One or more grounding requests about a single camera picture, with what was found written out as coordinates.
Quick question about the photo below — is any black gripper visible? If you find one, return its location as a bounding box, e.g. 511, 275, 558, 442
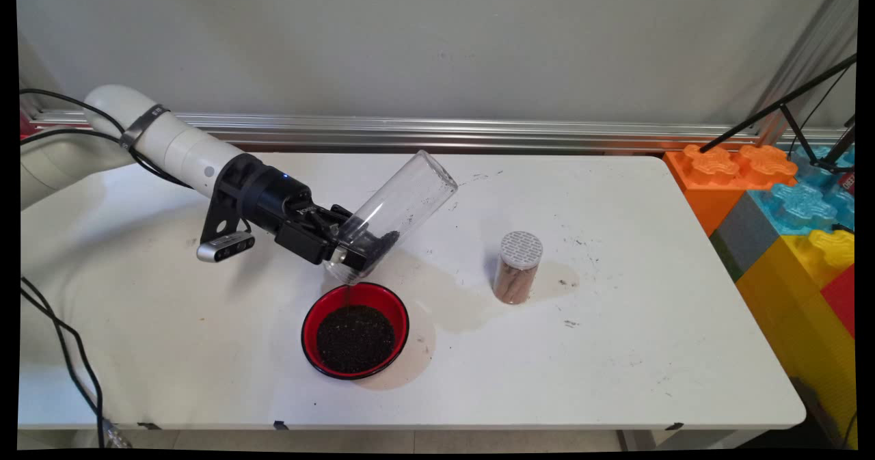
256, 165, 370, 271

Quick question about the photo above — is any small portion of black seeds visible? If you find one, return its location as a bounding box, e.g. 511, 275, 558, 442
342, 229, 401, 308

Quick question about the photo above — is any clear plastic jar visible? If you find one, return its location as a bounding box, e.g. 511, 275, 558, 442
322, 149, 459, 286

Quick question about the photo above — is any red bowl with black rim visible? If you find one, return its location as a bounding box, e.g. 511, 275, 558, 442
301, 282, 411, 381

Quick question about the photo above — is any large heap of black seeds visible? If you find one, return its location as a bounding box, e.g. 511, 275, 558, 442
316, 304, 397, 375

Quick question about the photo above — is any clear jar with white lid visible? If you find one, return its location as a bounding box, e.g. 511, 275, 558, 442
493, 231, 545, 306

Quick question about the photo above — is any orange giant toy brick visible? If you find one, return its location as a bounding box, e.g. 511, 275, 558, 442
663, 144, 799, 237

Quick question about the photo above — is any grey giant toy brick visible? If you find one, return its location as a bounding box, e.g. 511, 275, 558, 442
709, 191, 781, 284

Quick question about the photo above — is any black tripod stand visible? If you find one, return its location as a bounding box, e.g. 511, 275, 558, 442
697, 53, 859, 174

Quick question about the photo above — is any yellow giant toy brick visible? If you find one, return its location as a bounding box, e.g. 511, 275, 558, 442
735, 230, 859, 448

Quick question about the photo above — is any blue giant toy brick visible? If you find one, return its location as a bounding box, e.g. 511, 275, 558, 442
749, 144, 857, 236

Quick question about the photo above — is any big red giant toy brick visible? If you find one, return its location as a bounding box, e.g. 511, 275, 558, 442
822, 265, 857, 338

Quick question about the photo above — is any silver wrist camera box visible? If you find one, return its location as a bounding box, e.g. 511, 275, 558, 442
196, 232, 256, 265

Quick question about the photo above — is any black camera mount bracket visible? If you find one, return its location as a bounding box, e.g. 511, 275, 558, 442
199, 152, 265, 243

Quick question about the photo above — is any long aluminium rail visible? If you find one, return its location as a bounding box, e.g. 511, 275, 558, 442
31, 109, 848, 154

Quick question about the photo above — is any black cable strap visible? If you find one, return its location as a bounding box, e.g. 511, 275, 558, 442
119, 104, 169, 150

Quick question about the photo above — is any black camera cable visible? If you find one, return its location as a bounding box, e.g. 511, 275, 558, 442
19, 89, 254, 236

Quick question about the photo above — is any black cable with silver connector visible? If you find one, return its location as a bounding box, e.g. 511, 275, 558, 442
19, 288, 135, 450

